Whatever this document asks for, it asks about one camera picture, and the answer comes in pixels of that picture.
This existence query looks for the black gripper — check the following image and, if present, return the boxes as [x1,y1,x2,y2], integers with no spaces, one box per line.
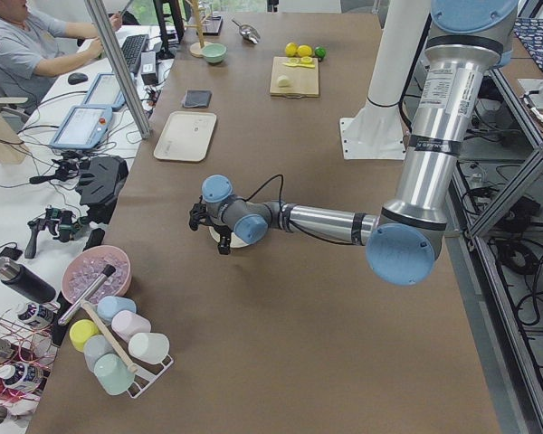
[189,203,231,255]

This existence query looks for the pale cream bun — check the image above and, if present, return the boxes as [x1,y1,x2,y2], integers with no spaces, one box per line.
[276,75,291,89]

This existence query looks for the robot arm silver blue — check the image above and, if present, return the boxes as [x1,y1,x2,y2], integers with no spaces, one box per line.
[188,1,518,286]

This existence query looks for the cream rectangular tray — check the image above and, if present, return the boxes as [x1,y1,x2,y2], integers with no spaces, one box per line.
[153,111,217,163]

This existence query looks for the cream round plate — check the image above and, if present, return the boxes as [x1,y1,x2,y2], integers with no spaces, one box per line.
[209,227,249,249]

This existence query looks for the metal black-tipped muddler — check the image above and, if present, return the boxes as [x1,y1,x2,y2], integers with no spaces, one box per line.
[57,264,116,326]

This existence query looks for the black device case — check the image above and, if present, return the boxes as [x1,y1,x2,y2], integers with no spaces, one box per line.
[75,156,129,224]

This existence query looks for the pink cup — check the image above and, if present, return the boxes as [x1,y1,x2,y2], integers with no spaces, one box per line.
[111,310,151,343]

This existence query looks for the blue cup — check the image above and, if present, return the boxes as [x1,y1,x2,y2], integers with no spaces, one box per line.
[96,296,137,324]

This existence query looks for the white cup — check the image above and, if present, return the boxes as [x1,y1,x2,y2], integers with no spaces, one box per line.
[129,332,170,364]

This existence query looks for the pink bowl with ice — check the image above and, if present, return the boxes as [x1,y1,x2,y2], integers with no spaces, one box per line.
[62,245,131,304]

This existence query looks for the grey folded cloth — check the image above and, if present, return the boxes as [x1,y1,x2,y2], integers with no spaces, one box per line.
[182,90,212,109]

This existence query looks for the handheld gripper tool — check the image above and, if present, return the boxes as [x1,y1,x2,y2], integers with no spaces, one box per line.
[24,206,91,259]

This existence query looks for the white cup rack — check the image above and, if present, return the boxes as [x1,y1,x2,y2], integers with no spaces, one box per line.
[127,354,175,399]

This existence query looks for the yellow cup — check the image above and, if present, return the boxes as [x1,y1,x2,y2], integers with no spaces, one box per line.
[69,319,100,353]

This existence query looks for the grey cup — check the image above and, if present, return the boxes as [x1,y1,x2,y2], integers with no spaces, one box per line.
[83,335,115,373]

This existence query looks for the blue teach pendant near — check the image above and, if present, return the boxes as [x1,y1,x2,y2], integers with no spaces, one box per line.
[49,105,113,150]

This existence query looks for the blue teach pendant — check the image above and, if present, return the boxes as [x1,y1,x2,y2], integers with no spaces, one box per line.
[82,73,125,111]
[49,105,113,150]

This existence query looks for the mint green cup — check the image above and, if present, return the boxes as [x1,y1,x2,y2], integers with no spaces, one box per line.
[93,354,135,395]

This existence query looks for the blue teach pendant far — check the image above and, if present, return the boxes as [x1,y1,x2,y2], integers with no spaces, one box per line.
[82,73,125,111]

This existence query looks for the wooden cutting board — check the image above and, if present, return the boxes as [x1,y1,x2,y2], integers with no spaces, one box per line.
[270,56,319,98]

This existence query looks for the mint green bowl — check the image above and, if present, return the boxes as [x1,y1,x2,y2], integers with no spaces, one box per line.
[202,43,227,64]

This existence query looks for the black power adapter box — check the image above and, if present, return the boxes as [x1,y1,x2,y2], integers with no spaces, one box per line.
[139,51,158,85]

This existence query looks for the wooden mug tree stand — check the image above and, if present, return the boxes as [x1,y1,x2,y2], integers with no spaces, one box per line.
[186,0,210,58]

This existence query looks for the black thermos bottle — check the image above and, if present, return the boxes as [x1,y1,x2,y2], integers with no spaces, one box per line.
[0,257,56,304]

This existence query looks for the yellow lemon slice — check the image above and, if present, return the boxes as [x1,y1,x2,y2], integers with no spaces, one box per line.
[283,56,316,69]

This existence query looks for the black keyboard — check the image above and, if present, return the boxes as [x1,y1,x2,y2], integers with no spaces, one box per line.
[121,34,148,75]

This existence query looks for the yellow lemon left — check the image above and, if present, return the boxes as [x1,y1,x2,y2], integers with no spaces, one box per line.
[284,42,299,57]

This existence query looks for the metal scoop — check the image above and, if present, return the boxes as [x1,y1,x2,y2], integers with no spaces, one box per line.
[232,18,261,44]

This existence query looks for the black computer mouse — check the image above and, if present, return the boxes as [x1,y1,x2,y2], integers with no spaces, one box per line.
[67,72,89,85]

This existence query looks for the yellow lemon right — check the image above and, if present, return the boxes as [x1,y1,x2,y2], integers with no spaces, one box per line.
[296,44,314,58]

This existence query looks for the green lime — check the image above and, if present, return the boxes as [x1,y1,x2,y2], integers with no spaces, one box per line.
[314,46,327,61]

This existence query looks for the seated person grey shirt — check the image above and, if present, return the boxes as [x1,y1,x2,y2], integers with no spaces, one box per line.
[0,1,103,112]

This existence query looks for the wooden rack handle stick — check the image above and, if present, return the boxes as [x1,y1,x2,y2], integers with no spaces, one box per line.
[81,301,138,373]

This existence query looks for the aluminium frame post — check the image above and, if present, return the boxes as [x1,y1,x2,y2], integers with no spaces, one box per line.
[84,0,151,139]

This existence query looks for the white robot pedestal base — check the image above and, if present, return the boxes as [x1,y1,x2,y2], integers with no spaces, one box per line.
[340,0,431,160]

